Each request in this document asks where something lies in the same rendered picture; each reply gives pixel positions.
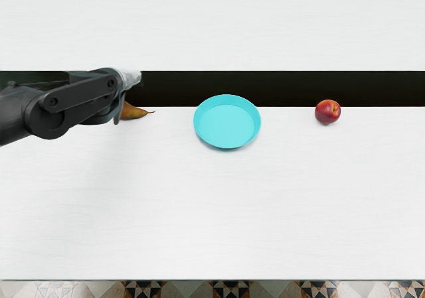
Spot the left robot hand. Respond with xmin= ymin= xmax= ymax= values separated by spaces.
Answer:
xmin=112 ymin=67 xmax=143 ymax=125

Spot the turquoise plate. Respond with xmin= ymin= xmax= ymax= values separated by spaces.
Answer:
xmin=193 ymin=94 xmax=262 ymax=151

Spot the brown pear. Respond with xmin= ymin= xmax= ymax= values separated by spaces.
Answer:
xmin=119 ymin=100 xmax=156 ymax=120

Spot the red apple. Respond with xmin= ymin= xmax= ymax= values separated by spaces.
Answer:
xmin=314 ymin=99 xmax=342 ymax=125

